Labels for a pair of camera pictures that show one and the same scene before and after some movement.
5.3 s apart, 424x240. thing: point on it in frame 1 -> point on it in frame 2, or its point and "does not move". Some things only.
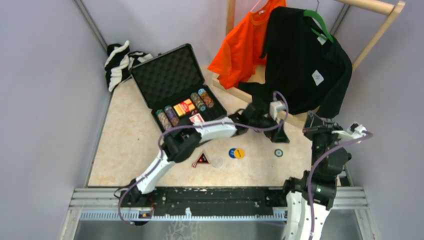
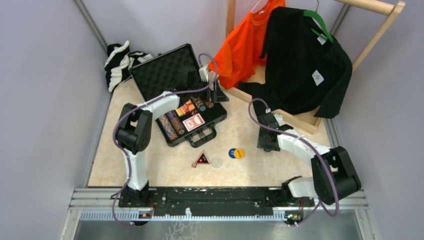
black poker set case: [173, 87] does not move
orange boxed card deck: [184, 107] does not move
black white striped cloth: [120, 62] does not move
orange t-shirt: [237, 59] does not move
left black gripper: [279, 135] -> [216, 94]
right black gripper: [314, 124] -> [262, 144]
